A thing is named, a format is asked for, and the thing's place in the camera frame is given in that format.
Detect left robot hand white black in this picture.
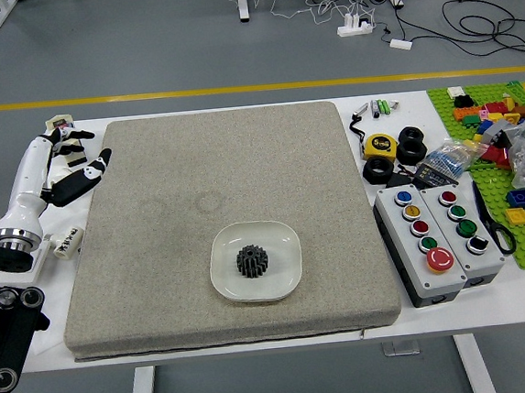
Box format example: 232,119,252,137
0,125,120,240

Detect big black gear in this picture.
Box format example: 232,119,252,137
235,246,273,282

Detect big black hex nut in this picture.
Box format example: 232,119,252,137
396,137,430,166
361,155,398,185
398,125,426,145

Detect grey five-button control box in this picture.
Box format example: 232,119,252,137
370,180,470,312

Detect grey four-button control box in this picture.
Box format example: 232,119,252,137
419,179,508,292

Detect white labelled tube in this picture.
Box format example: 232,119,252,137
51,224,88,262

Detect white square plate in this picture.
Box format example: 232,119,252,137
205,216,307,308

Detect grey-brown mat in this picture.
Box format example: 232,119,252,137
46,95,405,365

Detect yellow tape measure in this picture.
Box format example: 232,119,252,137
360,131,399,164

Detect white power strip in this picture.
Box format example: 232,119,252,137
336,11,376,38

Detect black flat pouch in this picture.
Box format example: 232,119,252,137
387,168,421,191

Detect black display module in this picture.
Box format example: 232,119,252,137
413,160,460,191

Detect plastic bag blue parts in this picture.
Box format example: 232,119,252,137
422,136,477,179

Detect orange toy brick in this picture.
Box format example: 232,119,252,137
454,104,487,123

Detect big red toy brick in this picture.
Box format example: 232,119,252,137
480,143,512,171

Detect black scissors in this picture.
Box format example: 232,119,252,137
471,178,519,259

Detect grey toy piece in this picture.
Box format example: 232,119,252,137
482,118,523,144

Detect long green toy brick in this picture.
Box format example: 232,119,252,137
505,80,525,108

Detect beige switch box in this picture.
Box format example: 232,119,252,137
47,111,87,170

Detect white cable tangle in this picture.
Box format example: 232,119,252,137
228,0,379,36

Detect flash drive black lanyard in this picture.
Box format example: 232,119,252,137
347,102,374,145

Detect black cable with plug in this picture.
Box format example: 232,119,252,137
363,0,411,46

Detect grey table bracket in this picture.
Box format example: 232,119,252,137
380,338,421,359

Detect long black floor cable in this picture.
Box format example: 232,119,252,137
441,0,525,75

